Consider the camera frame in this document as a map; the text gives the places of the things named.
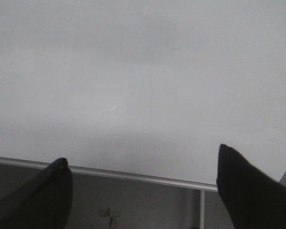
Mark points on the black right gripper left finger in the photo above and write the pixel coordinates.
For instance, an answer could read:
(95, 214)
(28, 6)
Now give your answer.
(44, 202)

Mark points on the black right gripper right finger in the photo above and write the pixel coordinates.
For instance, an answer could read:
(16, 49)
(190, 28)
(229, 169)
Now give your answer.
(252, 199)

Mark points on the white whiteboard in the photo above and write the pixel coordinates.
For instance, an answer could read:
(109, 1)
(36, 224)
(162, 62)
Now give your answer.
(144, 88)

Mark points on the silver whiteboard stand post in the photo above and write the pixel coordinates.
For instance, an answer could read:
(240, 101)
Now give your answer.
(202, 209)

